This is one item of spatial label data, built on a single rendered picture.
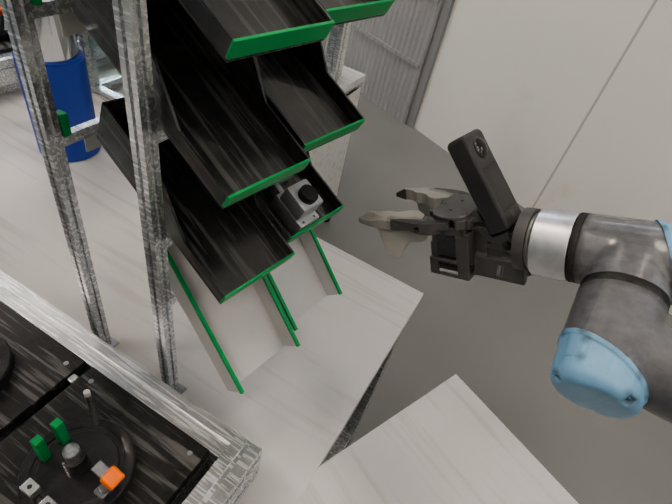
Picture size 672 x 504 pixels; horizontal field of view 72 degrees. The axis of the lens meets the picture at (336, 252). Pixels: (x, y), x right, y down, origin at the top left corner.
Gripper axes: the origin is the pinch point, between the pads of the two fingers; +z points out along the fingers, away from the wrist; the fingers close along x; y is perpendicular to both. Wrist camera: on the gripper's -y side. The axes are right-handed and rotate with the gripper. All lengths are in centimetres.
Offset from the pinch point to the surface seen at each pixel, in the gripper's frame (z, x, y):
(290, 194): 13.5, -4.4, -1.2
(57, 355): 42, -35, 18
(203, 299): 24.0, -17.4, 12.6
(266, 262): 13.3, -11.8, 6.4
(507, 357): 29, 121, 131
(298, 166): 4.1, -10.6, -8.2
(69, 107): 96, 2, -13
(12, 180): 104, -15, 1
